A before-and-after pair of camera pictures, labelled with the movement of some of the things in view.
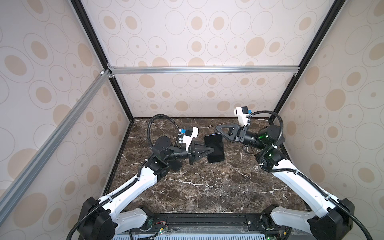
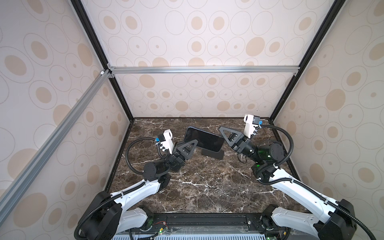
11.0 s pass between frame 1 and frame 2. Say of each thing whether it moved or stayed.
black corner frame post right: stayed
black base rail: stayed
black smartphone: moved
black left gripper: moved
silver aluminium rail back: stayed
